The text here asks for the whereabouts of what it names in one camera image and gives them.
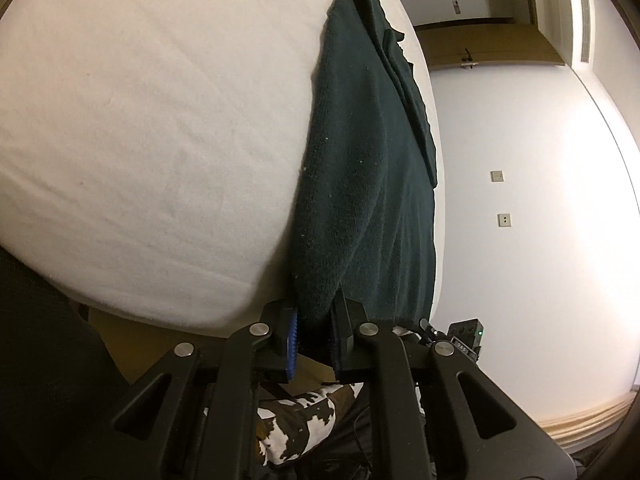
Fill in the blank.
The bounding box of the wall air vent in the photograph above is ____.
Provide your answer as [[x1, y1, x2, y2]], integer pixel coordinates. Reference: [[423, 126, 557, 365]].
[[580, 0, 591, 64]]

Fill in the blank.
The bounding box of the dark green knit sweater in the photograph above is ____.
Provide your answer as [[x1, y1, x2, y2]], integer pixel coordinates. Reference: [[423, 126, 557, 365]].
[[282, 0, 440, 369]]

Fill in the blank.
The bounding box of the wall socket upper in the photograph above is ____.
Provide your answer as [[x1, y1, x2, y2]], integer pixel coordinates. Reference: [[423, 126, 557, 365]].
[[490, 170, 504, 182]]

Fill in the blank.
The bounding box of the wall socket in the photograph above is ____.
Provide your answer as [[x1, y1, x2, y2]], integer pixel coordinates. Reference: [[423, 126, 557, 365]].
[[490, 170, 504, 182], [498, 214, 512, 228]]

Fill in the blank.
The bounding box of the brown wooden door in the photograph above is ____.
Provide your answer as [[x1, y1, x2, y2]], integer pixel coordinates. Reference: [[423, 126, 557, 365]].
[[401, 0, 566, 70]]

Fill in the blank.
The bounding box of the wall socket lower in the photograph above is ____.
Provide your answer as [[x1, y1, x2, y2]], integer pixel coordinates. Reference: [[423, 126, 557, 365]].
[[498, 214, 512, 228]]

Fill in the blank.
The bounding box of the brown white patterned cloth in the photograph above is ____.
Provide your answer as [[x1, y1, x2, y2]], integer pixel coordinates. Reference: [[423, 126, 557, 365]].
[[255, 382, 363, 466]]

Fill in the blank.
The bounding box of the white bed mattress sheet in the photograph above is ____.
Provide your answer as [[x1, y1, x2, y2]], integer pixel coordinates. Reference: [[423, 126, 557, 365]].
[[1, 0, 333, 335]]

